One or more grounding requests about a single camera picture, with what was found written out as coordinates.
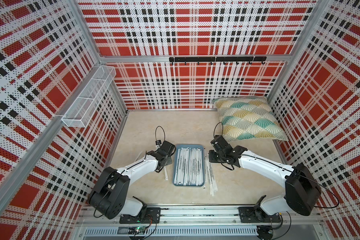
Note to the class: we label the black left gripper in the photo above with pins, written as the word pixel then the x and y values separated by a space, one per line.
pixel 169 161

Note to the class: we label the blue storage box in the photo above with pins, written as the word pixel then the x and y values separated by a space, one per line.
pixel 189 166

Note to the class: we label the geometric patterned cushion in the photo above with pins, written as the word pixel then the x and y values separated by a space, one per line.
pixel 247 118

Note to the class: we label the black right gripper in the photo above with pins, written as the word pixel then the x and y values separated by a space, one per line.
pixel 211 157

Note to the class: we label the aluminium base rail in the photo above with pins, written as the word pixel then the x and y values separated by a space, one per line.
pixel 201 222

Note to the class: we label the black hook rail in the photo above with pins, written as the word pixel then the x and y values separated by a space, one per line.
pixel 248 59

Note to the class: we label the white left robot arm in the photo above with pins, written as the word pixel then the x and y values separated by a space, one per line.
pixel 109 195

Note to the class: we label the white straw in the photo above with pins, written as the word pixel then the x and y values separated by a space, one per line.
pixel 166 173
pixel 212 180
pixel 185 163
pixel 178 168
pixel 200 167
pixel 193 177

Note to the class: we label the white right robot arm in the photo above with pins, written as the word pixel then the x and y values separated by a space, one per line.
pixel 301 190

